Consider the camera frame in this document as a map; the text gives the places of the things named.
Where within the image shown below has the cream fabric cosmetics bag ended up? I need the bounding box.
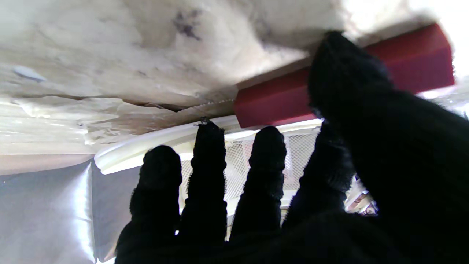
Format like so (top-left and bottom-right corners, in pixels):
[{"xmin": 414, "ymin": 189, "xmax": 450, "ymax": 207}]
[{"xmin": 94, "ymin": 115, "xmax": 378, "ymax": 239}]

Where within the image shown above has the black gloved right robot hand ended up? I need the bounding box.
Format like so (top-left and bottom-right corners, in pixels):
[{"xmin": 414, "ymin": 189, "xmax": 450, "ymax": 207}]
[{"xmin": 115, "ymin": 31, "xmax": 469, "ymax": 264}]

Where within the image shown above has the white plastic scrap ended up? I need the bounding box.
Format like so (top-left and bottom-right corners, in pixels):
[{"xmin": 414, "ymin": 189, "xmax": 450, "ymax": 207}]
[{"xmin": 14, "ymin": 65, "xmax": 47, "ymax": 83}]

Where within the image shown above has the red rectangular cosmetics box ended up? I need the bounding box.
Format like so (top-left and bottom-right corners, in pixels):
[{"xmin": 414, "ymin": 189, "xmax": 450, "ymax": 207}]
[{"xmin": 233, "ymin": 23, "xmax": 455, "ymax": 129}]

